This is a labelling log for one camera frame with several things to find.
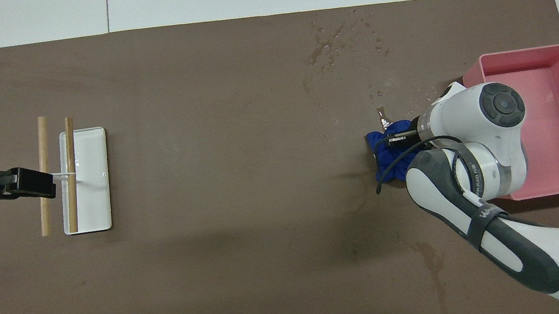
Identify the blue towel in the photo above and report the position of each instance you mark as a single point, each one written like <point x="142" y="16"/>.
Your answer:
<point x="378" y="146"/>

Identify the brown table mat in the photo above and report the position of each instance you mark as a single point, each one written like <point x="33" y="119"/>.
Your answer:
<point x="234" y="184"/>

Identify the water puddle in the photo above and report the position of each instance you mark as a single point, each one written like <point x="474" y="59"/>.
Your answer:
<point x="382" y="114"/>

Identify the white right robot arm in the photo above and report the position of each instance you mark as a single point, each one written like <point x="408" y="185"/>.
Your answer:
<point x="462" y="106"/>

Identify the white rack with wooden rods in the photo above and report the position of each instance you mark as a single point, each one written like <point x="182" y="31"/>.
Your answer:
<point x="94" y="203"/>

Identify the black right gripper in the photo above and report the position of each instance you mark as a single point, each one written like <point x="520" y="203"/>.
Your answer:
<point x="408" y="129"/>

